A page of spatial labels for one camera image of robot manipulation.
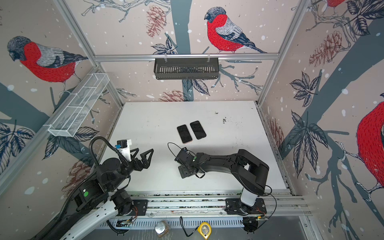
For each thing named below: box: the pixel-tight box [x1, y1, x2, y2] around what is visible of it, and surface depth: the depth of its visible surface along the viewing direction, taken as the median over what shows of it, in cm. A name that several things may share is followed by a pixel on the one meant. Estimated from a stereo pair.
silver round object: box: [154, 219, 170, 238], surface depth 61 cm
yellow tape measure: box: [197, 221, 212, 240], surface depth 67 cm
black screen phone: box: [177, 124, 193, 144], surface depth 106 cm
